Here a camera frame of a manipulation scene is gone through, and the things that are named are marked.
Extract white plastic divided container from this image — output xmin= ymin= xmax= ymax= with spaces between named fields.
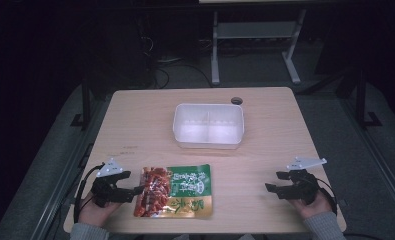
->
xmin=172 ymin=102 xmax=245 ymax=150

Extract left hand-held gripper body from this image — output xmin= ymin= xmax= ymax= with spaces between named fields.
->
xmin=90 ymin=157 xmax=135 ymax=208

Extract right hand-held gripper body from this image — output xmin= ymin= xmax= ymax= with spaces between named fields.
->
xmin=277 ymin=156 xmax=328 ymax=206

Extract person's left hand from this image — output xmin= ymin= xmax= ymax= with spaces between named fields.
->
xmin=78 ymin=191 xmax=122 ymax=228

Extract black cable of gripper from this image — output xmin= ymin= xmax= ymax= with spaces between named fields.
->
xmin=315 ymin=177 xmax=339 ymax=216
xmin=72 ymin=162 xmax=106 ymax=224

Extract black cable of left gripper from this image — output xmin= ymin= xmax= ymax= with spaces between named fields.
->
xmin=72 ymin=162 xmax=106 ymax=224

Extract black metal stand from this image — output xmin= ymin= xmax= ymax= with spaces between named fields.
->
xmin=69 ymin=77 xmax=93 ymax=132
xmin=351 ymin=68 xmax=383 ymax=129

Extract white metal table frame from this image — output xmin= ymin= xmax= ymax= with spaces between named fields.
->
xmin=210 ymin=8 xmax=308 ymax=86

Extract black floor cable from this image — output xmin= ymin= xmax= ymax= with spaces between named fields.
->
xmin=153 ymin=61 xmax=214 ymax=90

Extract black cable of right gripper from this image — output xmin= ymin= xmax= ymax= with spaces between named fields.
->
xmin=315 ymin=177 xmax=339 ymax=216

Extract person's right hand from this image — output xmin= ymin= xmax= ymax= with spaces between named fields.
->
xmin=288 ymin=189 xmax=333 ymax=220

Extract green and red snack packet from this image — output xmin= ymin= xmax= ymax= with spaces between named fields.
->
xmin=133 ymin=163 xmax=214 ymax=219

